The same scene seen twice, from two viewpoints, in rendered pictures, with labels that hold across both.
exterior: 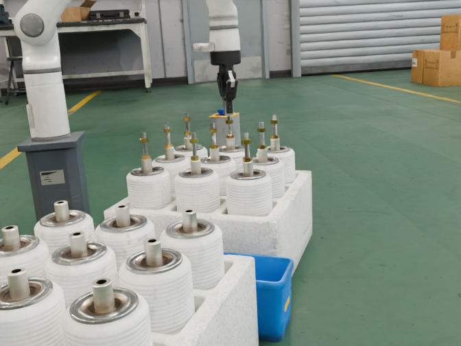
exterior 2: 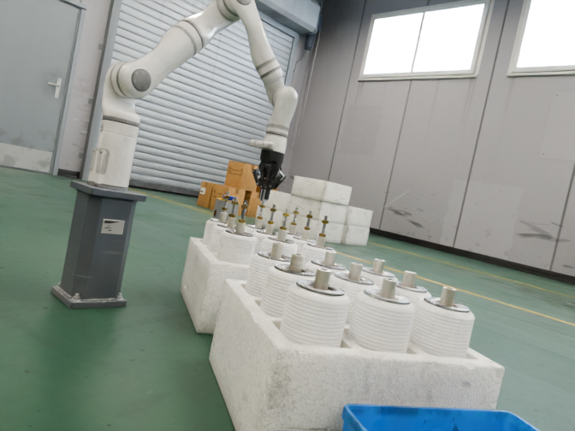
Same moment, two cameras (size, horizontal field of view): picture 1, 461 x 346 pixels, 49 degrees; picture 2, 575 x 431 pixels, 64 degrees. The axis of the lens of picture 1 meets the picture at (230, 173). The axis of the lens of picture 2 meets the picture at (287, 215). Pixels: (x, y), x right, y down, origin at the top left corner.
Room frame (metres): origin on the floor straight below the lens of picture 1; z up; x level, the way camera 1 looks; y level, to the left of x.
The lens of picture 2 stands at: (0.11, 0.87, 0.39)
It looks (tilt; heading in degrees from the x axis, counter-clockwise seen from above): 3 degrees down; 320
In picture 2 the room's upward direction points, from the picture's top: 12 degrees clockwise
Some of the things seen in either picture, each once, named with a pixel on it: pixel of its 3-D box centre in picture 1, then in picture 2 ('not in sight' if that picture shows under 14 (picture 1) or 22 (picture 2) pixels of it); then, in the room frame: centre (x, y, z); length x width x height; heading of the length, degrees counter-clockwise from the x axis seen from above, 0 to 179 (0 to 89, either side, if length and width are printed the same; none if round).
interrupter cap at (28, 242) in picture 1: (12, 246); (294, 270); (0.71, 0.33, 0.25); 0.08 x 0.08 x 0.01
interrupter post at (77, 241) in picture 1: (78, 244); (355, 272); (0.67, 0.22, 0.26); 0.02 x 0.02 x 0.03
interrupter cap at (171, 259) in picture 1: (154, 261); (407, 286); (0.63, 0.11, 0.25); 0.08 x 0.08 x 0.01
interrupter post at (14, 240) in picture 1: (11, 238); (296, 263); (0.71, 0.33, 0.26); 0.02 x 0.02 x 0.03
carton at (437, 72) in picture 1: (444, 67); (227, 199); (4.63, -1.96, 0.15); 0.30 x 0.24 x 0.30; 5
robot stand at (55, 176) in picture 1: (60, 192); (98, 244); (1.34, 0.46, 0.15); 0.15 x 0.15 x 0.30; 6
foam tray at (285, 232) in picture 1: (219, 224); (257, 286); (1.18, 0.03, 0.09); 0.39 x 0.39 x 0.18; 70
